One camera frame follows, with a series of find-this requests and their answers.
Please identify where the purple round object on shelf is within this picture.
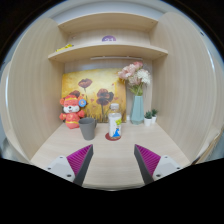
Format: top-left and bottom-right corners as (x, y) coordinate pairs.
(102, 35), (116, 42)

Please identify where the small potted plant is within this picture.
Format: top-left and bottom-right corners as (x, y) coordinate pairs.
(144, 111), (152, 127)
(151, 109), (158, 124)

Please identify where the white light bar under shelf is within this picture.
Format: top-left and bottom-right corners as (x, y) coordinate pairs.
(90, 56), (143, 61)

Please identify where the yellow poppy flower painting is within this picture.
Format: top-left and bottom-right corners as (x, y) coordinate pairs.
(62, 68), (126, 123)

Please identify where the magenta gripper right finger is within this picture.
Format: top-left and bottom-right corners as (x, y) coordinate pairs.
(134, 145), (181, 185)

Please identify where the red round coaster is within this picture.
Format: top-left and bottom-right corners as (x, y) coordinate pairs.
(105, 133), (121, 141)

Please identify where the red plush mascot toy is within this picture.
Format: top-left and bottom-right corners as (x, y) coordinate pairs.
(59, 95), (86, 129)

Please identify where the pink white flower bouquet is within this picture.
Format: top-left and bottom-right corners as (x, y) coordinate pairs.
(118, 62), (151, 96)

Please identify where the teal ribbed vase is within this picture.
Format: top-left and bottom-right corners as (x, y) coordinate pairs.
(130, 96), (144, 125)

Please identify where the small potted plant left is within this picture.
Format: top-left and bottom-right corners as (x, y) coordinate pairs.
(144, 111), (152, 127)

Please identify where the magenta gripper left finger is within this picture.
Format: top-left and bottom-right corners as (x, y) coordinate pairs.
(45, 144), (93, 186)

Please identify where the small potted plant right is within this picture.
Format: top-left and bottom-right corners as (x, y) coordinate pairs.
(151, 109), (158, 124)

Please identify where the yellow object on shelf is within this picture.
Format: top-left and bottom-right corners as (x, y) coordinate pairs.
(56, 44), (74, 52)

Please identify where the clear plastic water bottle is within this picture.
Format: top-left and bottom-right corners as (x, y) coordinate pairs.
(108, 103), (122, 139)

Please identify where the light wood shelf unit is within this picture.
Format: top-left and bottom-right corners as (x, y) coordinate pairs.
(0, 12), (224, 189)

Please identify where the grey cup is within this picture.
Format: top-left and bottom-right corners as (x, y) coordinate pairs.
(79, 117), (97, 140)

